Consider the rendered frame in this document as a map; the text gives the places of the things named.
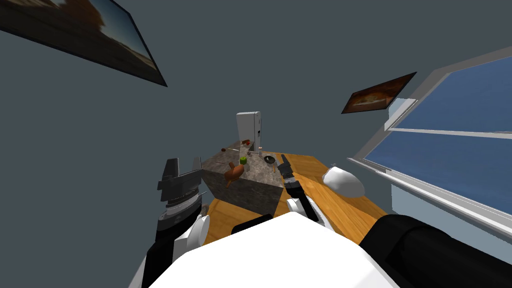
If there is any white refrigerator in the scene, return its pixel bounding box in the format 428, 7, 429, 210
235, 111, 262, 153

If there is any white framed window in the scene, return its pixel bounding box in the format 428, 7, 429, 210
346, 46, 512, 242

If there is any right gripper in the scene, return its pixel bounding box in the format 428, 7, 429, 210
277, 159, 297, 183

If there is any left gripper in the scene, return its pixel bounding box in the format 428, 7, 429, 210
156, 156, 204, 203

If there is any grey stone counter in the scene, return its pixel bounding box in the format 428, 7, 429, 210
201, 139, 286, 217

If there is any small orange framed picture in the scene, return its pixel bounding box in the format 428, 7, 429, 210
340, 71, 418, 115

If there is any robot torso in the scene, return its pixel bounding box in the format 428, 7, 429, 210
127, 211, 401, 288

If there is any white rounded shape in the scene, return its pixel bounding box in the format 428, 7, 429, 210
321, 166, 366, 199

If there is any large dark framed picture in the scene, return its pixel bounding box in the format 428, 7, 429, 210
0, 0, 169, 88

